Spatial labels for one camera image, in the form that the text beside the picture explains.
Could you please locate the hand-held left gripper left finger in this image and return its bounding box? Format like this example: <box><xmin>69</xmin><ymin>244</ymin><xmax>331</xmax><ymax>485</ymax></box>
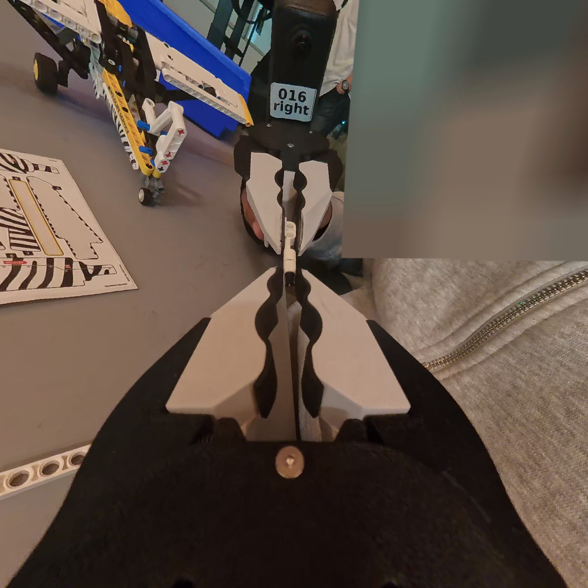
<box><xmin>164</xmin><ymin>266</ymin><xmax>283</xmax><ymax>441</ymax></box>

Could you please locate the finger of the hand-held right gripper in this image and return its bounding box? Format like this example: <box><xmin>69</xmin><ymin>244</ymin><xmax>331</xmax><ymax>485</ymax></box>
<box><xmin>245</xmin><ymin>152</ymin><xmax>284</xmax><ymax>254</ymax></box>
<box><xmin>295</xmin><ymin>159</ymin><xmax>333</xmax><ymax>256</ymax></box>

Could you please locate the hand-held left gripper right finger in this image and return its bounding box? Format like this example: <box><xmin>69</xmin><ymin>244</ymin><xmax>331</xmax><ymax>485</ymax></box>
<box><xmin>298</xmin><ymin>270</ymin><xmax>411</xmax><ymax>442</ymax></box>

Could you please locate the white lego connector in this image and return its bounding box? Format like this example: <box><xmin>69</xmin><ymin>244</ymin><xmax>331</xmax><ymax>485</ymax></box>
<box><xmin>282</xmin><ymin>220</ymin><xmax>298</xmax><ymax>275</ymax></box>

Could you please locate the white yellow lego plane model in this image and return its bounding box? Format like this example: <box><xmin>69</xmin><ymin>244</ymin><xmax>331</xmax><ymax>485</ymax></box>
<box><xmin>7</xmin><ymin>0</ymin><xmax>254</xmax><ymax>206</ymax></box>

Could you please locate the white five-hole lego beam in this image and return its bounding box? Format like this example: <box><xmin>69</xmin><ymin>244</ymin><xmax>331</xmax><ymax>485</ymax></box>
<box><xmin>0</xmin><ymin>443</ymin><xmax>91</xmax><ymax>499</ymax></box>

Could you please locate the person's right hand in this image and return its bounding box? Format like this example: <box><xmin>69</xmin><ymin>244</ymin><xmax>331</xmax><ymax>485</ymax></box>
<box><xmin>240</xmin><ymin>188</ymin><xmax>332</xmax><ymax>246</ymax></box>

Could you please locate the blue plastic bin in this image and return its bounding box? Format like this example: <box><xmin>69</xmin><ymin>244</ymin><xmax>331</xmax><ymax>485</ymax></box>
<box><xmin>117</xmin><ymin>0</ymin><xmax>252</xmax><ymax>138</ymax></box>

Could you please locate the zebra striped sticker sheet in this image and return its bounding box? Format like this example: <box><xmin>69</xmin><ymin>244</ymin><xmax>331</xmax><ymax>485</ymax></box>
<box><xmin>0</xmin><ymin>148</ymin><xmax>138</xmax><ymax>305</ymax></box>

